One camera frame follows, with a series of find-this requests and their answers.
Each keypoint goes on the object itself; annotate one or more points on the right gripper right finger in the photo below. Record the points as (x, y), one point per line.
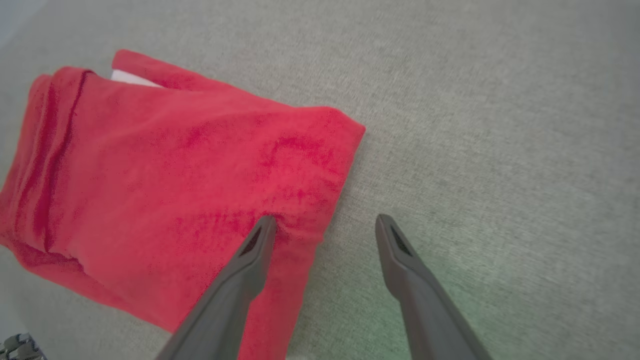
(430, 315)

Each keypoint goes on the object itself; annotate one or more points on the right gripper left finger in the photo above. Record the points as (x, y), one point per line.
(225, 310)

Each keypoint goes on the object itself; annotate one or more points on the red garment with white trim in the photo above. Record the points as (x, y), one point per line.
(150, 175)

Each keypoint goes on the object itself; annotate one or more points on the grey ribbed object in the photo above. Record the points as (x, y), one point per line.
(20, 347)

